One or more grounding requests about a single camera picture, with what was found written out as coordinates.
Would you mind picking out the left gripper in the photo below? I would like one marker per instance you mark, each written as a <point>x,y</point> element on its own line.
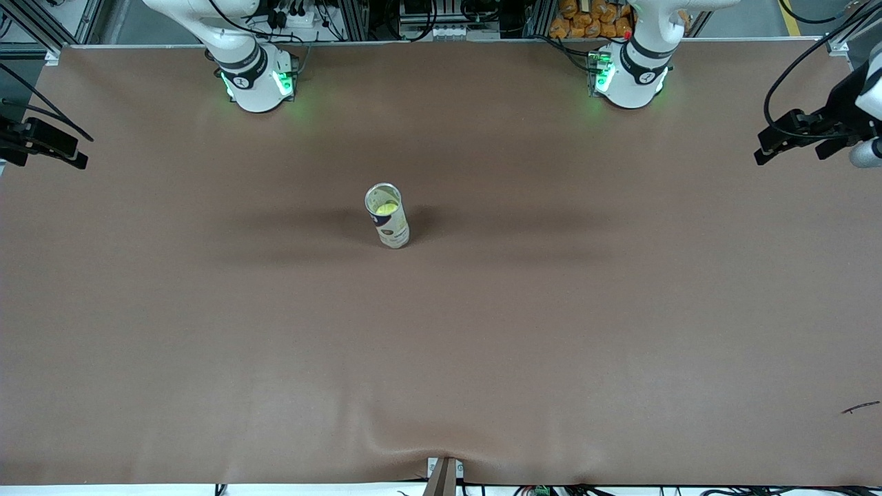
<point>840,109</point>

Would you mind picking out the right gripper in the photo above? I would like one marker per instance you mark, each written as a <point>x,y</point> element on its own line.
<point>8,135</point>

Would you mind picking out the yellow tennis ball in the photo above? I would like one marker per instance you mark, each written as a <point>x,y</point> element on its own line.
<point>384,205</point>

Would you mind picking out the clear tennis ball can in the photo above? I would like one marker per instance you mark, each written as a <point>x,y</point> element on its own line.
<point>393,227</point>

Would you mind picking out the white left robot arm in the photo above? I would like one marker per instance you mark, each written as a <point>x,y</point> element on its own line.
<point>630,83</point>

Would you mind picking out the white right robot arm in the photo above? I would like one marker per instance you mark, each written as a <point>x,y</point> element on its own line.
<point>251,89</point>

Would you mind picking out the orange lumpy bundle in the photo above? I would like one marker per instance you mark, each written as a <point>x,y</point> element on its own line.
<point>586,17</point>

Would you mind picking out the white power strip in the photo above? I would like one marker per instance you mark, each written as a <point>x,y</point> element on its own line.
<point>296,19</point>

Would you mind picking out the white connector strip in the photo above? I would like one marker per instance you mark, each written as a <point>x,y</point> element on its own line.
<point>448,31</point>

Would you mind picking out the green terminal connector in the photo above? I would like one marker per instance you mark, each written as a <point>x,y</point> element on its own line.
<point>541,490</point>

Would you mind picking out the brown table mat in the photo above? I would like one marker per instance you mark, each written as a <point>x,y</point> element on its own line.
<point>441,386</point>

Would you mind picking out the white corner bracket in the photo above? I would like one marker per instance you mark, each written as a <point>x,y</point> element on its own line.
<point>52,56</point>
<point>837,46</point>

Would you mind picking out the grey aluminium frame strut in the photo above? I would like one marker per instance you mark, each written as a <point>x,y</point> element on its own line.
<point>89,17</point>
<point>38,27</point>
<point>854,24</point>

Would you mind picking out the grey aluminium frame post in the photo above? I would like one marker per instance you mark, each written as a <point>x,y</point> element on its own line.
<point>360,14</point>
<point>539,14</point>

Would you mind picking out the metal post bracket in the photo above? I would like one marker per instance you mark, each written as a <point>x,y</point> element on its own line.
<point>442,482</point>

